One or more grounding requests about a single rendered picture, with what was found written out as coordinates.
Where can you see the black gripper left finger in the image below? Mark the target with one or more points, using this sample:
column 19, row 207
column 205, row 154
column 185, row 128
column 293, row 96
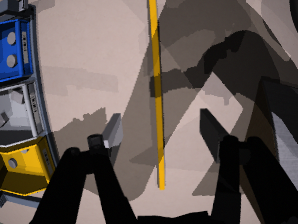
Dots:
column 61, row 199

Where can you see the yellow bar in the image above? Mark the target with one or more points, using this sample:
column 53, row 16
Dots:
column 157, row 83

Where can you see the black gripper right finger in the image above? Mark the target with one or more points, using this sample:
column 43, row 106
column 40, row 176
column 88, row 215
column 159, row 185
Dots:
column 275, row 193

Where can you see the yellow open bin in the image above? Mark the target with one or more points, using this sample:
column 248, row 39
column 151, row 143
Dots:
column 29, row 176

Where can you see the grey open bin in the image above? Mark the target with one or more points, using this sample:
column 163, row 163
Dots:
column 17, row 129

